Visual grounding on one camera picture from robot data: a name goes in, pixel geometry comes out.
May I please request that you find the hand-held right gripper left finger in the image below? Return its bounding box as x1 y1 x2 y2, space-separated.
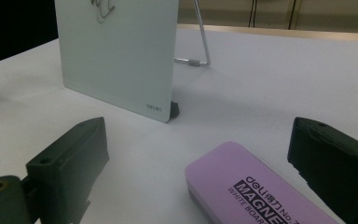
21 116 110 224

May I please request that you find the small white desktop whiteboard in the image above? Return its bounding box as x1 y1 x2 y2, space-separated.
54 0 180 123

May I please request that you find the purple whiteboard eraser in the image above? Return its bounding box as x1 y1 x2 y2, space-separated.
185 141 339 224

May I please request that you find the silver metal stand leg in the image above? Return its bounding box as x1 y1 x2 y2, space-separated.
173 0 212 68

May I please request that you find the black cable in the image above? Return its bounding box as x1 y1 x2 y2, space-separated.
288 0 298 31
247 0 258 28

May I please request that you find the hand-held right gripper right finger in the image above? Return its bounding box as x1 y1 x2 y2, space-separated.
287 117 358 224

